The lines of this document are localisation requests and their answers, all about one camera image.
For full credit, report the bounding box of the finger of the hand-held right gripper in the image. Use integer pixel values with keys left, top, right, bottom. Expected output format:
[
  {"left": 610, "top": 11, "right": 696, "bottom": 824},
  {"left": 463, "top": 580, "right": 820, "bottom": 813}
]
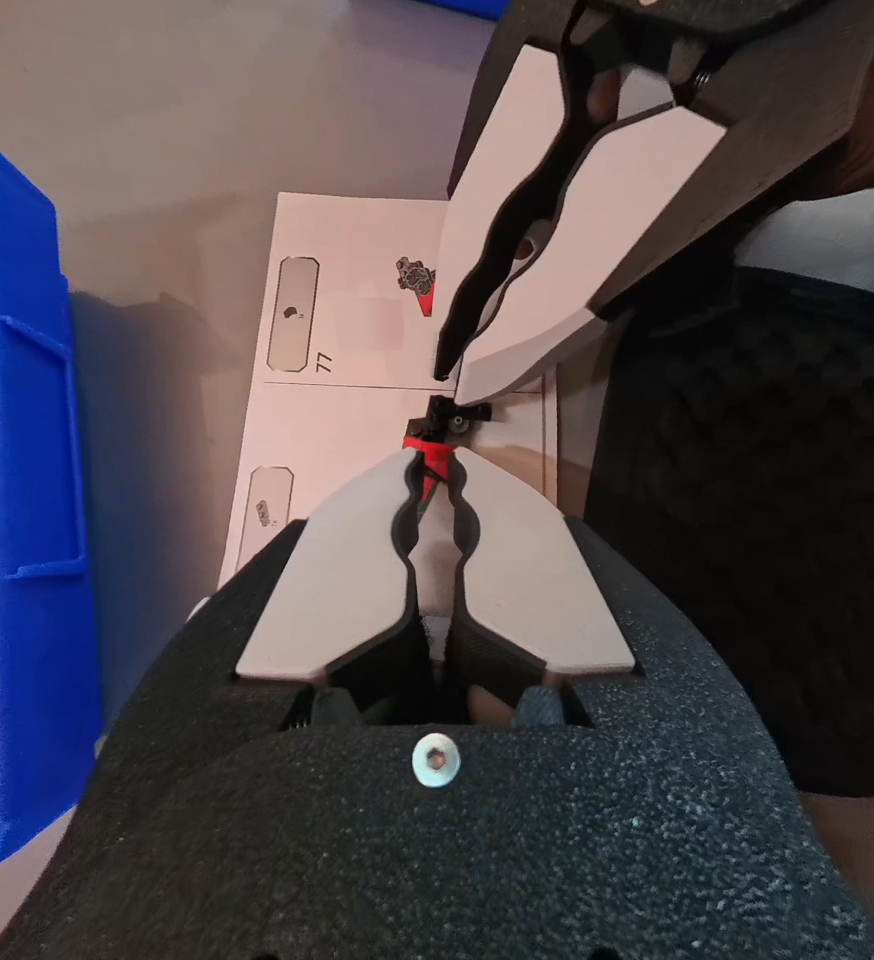
[
  {"left": 453, "top": 63, "right": 729, "bottom": 408},
  {"left": 433, "top": 15, "right": 622, "bottom": 384}
]

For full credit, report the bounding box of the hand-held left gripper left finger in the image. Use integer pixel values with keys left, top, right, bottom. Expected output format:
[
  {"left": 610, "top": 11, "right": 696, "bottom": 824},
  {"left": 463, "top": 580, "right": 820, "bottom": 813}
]
[{"left": 234, "top": 448, "right": 429, "bottom": 687}]

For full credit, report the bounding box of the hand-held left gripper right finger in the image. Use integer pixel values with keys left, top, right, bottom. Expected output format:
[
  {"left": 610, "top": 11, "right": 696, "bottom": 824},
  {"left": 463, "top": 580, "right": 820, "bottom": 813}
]
[{"left": 444, "top": 447, "right": 639, "bottom": 687}]

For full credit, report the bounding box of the red black brick assembly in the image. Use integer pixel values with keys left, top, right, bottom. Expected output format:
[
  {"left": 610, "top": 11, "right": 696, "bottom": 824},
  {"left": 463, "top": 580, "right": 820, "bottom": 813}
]
[{"left": 401, "top": 396, "right": 494, "bottom": 526}]

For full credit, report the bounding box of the blue storage bin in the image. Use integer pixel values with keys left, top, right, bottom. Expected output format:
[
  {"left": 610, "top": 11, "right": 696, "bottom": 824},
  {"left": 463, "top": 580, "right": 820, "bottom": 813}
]
[
  {"left": 0, "top": 120, "right": 104, "bottom": 894},
  {"left": 407, "top": 0, "right": 509, "bottom": 20}
]

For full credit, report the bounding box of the white instruction booklet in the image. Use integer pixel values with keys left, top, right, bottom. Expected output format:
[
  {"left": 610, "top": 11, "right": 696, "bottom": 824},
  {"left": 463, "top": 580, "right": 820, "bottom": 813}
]
[{"left": 215, "top": 191, "right": 562, "bottom": 594}]

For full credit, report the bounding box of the black quilted cushion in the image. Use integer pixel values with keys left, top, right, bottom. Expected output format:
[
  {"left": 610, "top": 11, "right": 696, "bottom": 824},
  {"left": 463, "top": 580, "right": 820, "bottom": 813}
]
[{"left": 583, "top": 262, "right": 874, "bottom": 800}]

